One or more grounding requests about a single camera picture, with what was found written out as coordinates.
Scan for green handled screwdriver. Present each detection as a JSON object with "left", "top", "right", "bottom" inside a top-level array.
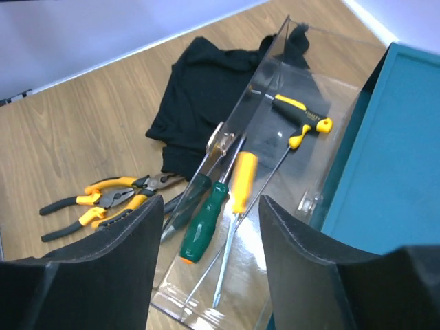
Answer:
[{"left": 179, "top": 133, "right": 247, "bottom": 264}]

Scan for clear drawer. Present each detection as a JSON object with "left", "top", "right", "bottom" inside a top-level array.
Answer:
[{"left": 151, "top": 19, "right": 384, "bottom": 329}]

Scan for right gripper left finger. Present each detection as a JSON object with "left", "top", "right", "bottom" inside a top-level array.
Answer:
[{"left": 1, "top": 195, "right": 164, "bottom": 329}]

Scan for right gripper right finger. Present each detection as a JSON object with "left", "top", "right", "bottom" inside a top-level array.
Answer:
[{"left": 258, "top": 195, "right": 439, "bottom": 329}]

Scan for slim orange screwdriver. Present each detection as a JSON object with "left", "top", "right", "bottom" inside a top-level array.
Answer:
[{"left": 212, "top": 151, "right": 258, "bottom": 309}]

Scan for needle nose pliers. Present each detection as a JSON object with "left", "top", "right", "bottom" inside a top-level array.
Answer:
[{"left": 38, "top": 173, "right": 186, "bottom": 217}]

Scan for combination pliers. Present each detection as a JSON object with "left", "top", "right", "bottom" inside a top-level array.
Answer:
[{"left": 39, "top": 188, "right": 155, "bottom": 243}]

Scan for teal drawer cabinet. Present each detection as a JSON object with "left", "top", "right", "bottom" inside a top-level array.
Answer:
[{"left": 307, "top": 43, "right": 439, "bottom": 255}]

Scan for T-handle hex key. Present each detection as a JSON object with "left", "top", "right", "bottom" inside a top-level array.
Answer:
[{"left": 184, "top": 89, "right": 334, "bottom": 305}]

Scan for black cloth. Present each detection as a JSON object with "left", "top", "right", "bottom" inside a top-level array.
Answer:
[{"left": 144, "top": 25, "right": 331, "bottom": 183}]

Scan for aluminium frame rail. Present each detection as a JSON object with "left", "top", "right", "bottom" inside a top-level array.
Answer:
[{"left": 0, "top": 89, "right": 32, "bottom": 107}]

